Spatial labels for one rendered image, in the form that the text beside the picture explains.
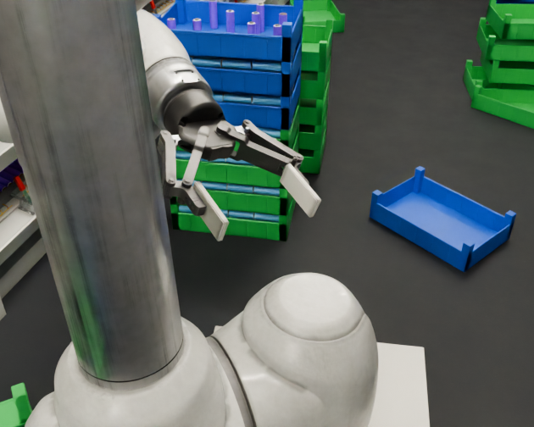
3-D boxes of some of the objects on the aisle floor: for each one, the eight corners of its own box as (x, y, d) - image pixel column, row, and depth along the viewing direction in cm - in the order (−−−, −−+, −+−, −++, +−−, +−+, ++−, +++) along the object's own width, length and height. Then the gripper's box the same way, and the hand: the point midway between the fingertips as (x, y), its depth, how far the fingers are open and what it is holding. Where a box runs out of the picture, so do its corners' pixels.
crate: (509, 238, 162) (517, 213, 157) (464, 273, 151) (470, 246, 146) (415, 189, 180) (419, 165, 175) (369, 217, 169) (371, 192, 164)
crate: (297, 197, 177) (297, 173, 172) (286, 241, 160) (286, 216, 156) (192, 187, 181) (191, 163, 176) (172, 229, 165) (169, 204, 160)
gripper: (102, 94, 75) (186, 219, 64) (269, 80, 89) (360, 179, 79) (94, 143, 80) (171, 266, 69) (253, 121, 94) (337, 220, 83)
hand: (267, 213), depth 74 cm, fingers open, 13 cm apart
